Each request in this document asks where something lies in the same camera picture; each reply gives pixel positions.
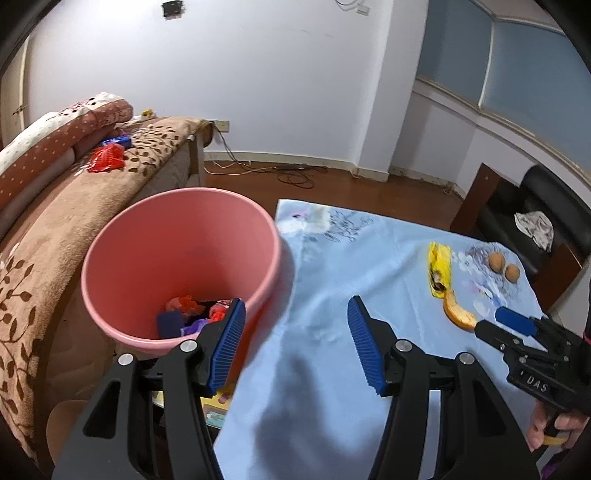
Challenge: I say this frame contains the brown leaf-print blanket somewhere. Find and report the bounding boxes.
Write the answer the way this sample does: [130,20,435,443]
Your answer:
[0,115,208,462]

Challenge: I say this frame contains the crumpled white cloth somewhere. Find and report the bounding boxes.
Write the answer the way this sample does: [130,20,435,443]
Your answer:
[515,211,555,252]

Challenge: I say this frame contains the white floor cable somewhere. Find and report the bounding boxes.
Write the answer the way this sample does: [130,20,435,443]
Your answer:
[203,159,279,180]

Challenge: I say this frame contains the colourful printed box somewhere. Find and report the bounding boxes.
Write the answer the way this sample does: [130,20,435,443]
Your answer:
[201,385,236,430]

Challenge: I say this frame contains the black leather chair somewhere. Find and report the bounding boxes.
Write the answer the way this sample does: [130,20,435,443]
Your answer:
[475,165,591,315]

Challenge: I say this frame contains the person's right hand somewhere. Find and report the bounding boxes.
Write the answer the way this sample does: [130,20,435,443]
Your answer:
[529,401,591,452]

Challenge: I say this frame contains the white door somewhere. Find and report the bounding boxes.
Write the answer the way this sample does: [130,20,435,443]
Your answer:
[0,37,31,148]

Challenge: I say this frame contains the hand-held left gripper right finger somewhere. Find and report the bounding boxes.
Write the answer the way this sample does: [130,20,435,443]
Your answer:
[347,295,541,480]

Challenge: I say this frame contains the frosted window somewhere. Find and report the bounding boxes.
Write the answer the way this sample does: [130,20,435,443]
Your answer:
[416,0,591,171]

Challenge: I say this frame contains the light blue tablecloth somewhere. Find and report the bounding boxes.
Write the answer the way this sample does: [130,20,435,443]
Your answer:
[210,198,550,480]

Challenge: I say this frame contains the yellow snack wrapper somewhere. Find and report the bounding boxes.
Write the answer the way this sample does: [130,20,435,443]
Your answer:
[427,242,452,298]

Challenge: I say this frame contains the black floor cable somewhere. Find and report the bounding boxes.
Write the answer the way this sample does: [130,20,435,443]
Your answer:
[277,165,329,190]

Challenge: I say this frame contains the folded polka-dot quilt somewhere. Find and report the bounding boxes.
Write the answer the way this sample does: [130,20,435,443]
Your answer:
[0,92,134,213]

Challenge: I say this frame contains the brown wooden panel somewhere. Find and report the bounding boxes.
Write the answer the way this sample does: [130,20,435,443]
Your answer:
[450,162,502,241]

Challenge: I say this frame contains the dark blue object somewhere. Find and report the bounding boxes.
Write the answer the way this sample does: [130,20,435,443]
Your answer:
[157,311,184,336]

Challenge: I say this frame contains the red crinkled snack bag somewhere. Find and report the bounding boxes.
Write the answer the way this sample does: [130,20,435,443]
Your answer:
[88,143,126,174]

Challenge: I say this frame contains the pink plastic bucket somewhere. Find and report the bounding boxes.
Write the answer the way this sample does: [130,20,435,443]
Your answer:
[81,187,281,357]

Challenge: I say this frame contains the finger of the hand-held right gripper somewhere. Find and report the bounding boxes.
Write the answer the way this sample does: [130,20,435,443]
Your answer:
[494,306,539,335]
[475,318,519,354]

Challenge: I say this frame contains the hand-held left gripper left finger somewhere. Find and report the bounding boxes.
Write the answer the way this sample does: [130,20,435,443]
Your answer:
[51,298,247,480]

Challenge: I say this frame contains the red crumpled wrapper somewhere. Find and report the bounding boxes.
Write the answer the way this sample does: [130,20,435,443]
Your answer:
[166,295,197,315]

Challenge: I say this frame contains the bed with mattress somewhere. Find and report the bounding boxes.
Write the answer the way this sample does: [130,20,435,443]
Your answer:
[134,119,214,195]

